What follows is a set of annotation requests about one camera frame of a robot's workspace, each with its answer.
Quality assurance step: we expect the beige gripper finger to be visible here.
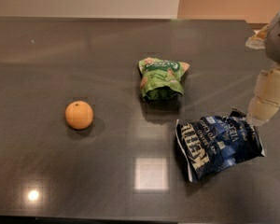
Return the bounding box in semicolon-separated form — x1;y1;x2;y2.
246;64;280;126
245;24;269;49

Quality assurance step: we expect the green rice chip bag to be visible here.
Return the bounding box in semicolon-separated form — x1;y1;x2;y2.
138;57;189;101

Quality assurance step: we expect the blue Kettle chip bag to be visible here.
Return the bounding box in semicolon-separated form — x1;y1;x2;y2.
175;108;265;182

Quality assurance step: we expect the orange fruit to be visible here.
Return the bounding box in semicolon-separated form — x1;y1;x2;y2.
65;101;94;130

